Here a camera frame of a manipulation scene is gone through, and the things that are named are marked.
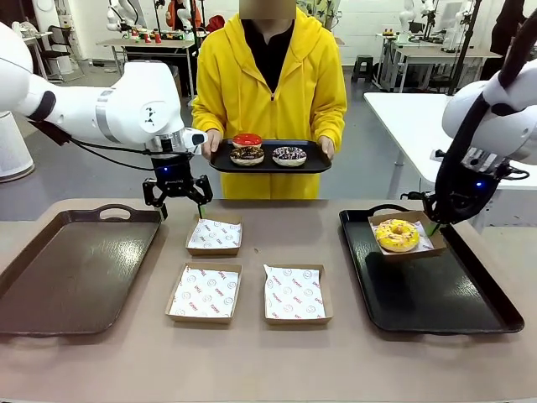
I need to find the brown cardboard food box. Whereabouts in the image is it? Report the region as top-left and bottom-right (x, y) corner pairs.
(367, 211), (448, 264)
(164, 262), (244, 325)
(185, 212), (244, 258)
(263, 263), (335, 326)

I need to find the yellow sprinkled donut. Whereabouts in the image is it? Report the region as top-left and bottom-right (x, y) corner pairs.
(374, 217), (420, 254)

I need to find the dark grey plastic stool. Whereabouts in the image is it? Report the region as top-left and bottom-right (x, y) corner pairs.
(351, 54), (374, 83)

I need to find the person in yellow hoodie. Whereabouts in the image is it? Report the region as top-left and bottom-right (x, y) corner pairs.
(190, 0), (349, 201)

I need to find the white lab desk with equipment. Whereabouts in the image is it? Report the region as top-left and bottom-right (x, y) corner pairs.
(375, 33), (504, 93)

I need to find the person's right forearm yellow sleeve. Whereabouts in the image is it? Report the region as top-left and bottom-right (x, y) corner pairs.
(191, 90), (230, 135)

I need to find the black tripod pole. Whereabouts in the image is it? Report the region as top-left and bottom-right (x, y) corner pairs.
(446, 0), (483, 96)

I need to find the red glazed donut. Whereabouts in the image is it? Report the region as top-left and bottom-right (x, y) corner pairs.
(232, 133), (264, 150)

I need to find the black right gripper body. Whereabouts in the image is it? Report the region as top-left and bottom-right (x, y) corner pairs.
(448, 167), (498, 219)

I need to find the grey workbench with red items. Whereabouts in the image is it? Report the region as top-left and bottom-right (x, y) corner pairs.
(96, 37), (198, 106)

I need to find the chocolate donut with sprinkles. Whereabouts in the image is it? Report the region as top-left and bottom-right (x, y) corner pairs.
(229, 145), (266, 168)

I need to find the brown plastic tray with handles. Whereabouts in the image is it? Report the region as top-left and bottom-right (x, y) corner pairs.
(0, 204), (164, 338)

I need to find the black office chair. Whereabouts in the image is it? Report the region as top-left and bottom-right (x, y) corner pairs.
(39, 24), (85, 83)

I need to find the person's left forearm yellow sleeve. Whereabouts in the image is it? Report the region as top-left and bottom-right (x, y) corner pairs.
(312, 96), (348, 142)

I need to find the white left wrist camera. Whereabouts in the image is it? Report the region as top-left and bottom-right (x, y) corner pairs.
(183, 128), (210, 156)

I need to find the person's right hand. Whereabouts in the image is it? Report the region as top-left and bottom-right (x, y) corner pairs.
(201, 129), (223, 160)

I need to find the large white table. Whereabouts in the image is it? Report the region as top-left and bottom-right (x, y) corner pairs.
(362, 91), (537, 201)

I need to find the person's left hand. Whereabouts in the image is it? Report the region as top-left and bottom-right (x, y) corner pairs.
(318, 137), (336, 163)

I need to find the black plastic tray with handles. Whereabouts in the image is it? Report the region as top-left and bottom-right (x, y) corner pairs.
(337, 204), (525, 336)

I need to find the dark purple drizzled donut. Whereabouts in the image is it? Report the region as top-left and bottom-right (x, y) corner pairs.
(271, 145), (308, 168)

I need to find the white cylindrical air purifier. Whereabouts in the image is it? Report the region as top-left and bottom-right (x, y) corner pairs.
(0, 111), (35, 184)

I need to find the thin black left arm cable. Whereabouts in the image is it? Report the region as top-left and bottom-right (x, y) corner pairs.
(31, 119), (159, 171)

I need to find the small black serving tray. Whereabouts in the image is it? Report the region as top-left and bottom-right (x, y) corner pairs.
(208, 138), (333, 175)

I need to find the thick black cable sleeve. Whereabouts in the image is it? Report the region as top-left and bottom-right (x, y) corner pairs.
(421, 12), (537, 228)

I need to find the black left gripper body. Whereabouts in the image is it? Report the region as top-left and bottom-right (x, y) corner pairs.
(150, 154), (196, 198)

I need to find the person in dark coat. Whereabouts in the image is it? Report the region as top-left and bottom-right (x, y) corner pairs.
(490, 0), (537, 58)

